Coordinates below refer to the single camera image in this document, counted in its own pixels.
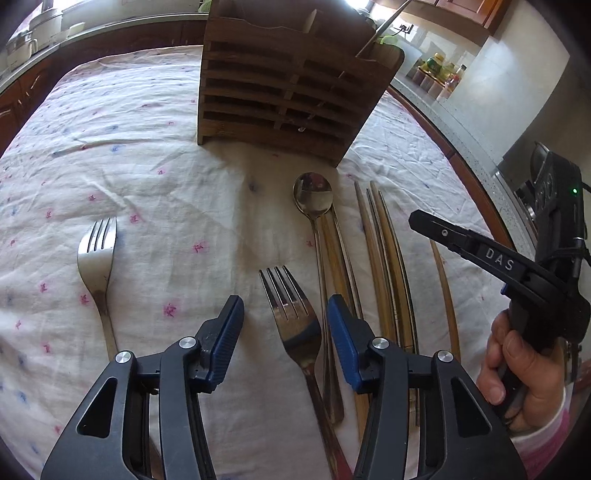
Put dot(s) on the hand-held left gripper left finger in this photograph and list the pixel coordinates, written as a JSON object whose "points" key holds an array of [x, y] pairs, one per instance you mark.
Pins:
{"points": [[228, 332]]}

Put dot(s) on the steel spoon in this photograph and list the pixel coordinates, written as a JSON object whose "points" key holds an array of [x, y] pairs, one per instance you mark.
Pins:
{"points": [[313, 194]]}

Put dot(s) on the red sauce bottle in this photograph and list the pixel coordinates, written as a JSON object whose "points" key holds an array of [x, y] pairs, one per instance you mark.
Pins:
{"points": [[457, 77]]}

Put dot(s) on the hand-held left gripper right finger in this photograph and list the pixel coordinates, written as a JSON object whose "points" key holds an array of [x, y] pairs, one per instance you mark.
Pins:
{"points": [[341, 341]]}

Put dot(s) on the steel fork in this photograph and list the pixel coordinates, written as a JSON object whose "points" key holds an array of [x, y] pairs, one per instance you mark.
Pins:
{"points": [[298, 327], [94, 272]]}

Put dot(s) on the small green basket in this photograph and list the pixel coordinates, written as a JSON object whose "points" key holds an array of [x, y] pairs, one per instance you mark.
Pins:
{"points": [[390, 40]]}

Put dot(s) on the wall socket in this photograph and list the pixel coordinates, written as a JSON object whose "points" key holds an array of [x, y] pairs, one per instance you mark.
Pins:
{"points": [[406, 28]]}

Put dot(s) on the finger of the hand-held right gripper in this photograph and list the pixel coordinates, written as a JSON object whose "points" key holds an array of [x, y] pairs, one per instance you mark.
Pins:
{"points": [[480, 254]]}

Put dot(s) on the row of spice jars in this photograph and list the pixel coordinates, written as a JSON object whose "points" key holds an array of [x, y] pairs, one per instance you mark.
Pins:
{"points": [[431, 83]]}

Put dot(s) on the person's right hand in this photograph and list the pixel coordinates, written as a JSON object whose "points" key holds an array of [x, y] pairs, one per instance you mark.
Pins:
{"points": [[531, 374]]}

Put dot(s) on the metal chopstick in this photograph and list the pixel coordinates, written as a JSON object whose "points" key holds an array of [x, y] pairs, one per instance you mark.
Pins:
{"points": [[383, 25]]}

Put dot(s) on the large white steel cooker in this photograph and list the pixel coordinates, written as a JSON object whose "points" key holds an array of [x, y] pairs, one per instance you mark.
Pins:
{"points": [[45, 16]]}

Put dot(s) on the white dotted tablecloth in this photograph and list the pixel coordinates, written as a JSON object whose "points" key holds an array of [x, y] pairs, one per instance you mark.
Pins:
{"points": [[161, 184]]}

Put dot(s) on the white bowl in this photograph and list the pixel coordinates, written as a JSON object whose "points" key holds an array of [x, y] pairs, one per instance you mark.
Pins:
{"points": [[75, 28]]}

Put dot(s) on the wooden upper cabinets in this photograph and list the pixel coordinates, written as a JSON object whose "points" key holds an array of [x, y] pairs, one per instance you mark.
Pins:
{"points": [[466, 9]]}

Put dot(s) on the wooden utensil holder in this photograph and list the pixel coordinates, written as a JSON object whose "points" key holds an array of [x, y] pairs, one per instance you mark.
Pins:
{"points": [[277, 69]]}

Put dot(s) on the yellow capped condiment bottle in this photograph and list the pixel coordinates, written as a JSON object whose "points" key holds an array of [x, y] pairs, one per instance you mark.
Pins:
{"points": [[435, 63]]}

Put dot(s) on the person's right forearm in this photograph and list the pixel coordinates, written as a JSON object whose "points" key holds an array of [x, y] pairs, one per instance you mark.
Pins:
{"points": [[558, 443]]}

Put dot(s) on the wooden chopstick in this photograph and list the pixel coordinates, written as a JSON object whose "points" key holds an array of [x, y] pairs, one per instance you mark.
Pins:
{"points": [[371, 249], [347, 270], [445, 286], [388, 277], [332, 258]]}

